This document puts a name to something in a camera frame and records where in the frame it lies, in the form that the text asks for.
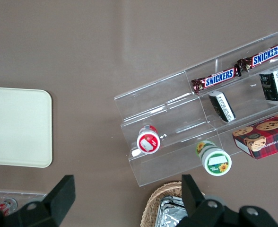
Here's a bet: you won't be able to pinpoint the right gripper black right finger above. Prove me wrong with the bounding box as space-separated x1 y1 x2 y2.
176 174 226 227

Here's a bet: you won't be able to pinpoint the cream plastic serving tray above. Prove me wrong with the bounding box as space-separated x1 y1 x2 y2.
0 87 53 168

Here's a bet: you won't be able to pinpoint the red lid white cup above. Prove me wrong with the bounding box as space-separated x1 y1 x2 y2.
136 125 160 155

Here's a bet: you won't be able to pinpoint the oval light wicker basket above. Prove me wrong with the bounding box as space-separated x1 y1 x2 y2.
140 181 207 227

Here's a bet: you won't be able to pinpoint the red tartan cookie box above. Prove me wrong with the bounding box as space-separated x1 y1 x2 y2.
232 110 278 161

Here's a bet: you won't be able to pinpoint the clear acrylic bottle rack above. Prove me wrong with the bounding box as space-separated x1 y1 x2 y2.
0 189 47 213

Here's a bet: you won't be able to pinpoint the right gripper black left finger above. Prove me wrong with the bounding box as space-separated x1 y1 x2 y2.
4 175 77 227

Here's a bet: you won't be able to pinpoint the green lid sunflower cup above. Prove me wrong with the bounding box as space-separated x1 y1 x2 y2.
195 140 233 177

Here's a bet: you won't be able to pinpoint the stacked aluminium foil trays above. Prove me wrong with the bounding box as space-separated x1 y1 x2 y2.
156 195 189 227

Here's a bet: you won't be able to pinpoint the small black white box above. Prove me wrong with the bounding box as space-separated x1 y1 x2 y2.
208 91 236 123
259 70 278 102

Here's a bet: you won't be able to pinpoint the clear acrylic stepped display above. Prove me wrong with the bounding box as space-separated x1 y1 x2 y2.
113 32 278 188

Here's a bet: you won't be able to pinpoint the red cola bottle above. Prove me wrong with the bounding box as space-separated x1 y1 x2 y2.
0 198 18 211

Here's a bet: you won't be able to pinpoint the Snickers chocolate bar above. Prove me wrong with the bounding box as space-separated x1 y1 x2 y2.
191 67 243 96
237 38 278 73

